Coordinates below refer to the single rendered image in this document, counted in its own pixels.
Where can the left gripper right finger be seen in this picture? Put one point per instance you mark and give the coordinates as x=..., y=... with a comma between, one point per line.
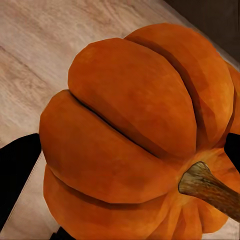
x=232, y=149

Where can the cabinet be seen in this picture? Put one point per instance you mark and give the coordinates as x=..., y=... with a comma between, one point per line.
x=219, y=20

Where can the pumpkin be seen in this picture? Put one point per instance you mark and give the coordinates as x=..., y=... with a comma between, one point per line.
x=134, y=148

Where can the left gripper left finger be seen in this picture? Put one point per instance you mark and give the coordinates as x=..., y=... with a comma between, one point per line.
x=17, y=161

